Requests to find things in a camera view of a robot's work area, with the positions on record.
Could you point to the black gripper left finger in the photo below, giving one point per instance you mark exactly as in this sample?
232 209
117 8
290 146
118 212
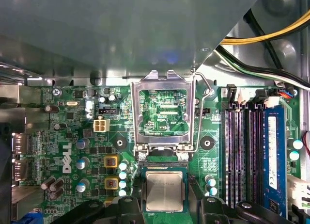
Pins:
126 209

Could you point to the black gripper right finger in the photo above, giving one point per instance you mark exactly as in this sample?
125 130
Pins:
213 209

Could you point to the silver CPU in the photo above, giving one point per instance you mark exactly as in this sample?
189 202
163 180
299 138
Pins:
164 192

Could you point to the metal socket cover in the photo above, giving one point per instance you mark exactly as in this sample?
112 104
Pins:
136 107

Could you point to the black RAM slot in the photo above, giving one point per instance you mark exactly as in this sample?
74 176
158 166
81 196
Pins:
229 148
252 148
240 148

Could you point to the white power plug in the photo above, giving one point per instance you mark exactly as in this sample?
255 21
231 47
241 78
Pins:
296 187

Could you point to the RAM stick white label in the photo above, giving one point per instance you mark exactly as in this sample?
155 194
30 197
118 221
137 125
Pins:
274 148

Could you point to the white four pin connector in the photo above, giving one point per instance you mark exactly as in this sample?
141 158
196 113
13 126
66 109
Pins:
101 125

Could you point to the green motherboard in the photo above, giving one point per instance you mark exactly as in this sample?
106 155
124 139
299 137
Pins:
72 136

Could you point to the blue board connector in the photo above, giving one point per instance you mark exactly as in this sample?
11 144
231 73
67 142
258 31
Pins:
32 216

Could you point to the black fan header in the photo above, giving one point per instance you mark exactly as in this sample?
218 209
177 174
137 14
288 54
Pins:
205 111

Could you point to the grey power supply unit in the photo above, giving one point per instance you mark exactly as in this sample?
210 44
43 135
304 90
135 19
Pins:
109 27

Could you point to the black PC case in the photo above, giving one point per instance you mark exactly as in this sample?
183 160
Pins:
266 20

